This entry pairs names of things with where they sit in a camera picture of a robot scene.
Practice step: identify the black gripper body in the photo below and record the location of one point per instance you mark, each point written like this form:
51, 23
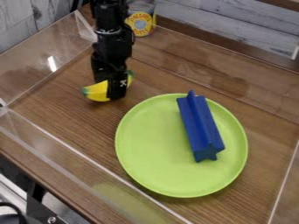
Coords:
112, 49

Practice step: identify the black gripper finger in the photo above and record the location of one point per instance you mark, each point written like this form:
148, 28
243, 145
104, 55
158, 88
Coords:
116, 85
102, 70

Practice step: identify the yellow toy banana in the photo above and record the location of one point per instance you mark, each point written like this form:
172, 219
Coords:
96, 92

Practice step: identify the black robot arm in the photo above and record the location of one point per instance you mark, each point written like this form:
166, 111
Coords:
110, 14

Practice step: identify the green round plate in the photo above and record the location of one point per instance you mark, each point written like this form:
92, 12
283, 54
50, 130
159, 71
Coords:
155, 154

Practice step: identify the yellow labelled tin can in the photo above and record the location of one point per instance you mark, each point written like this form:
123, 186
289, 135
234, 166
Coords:
142, 17

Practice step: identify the clear acrylic corner bracket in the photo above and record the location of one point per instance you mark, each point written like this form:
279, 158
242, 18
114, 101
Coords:
86, 30

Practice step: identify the clear acrylic front wall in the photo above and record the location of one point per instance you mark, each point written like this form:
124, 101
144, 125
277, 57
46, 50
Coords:
91, 189

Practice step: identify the black metal table bracket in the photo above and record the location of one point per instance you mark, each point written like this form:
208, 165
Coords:
39, 214

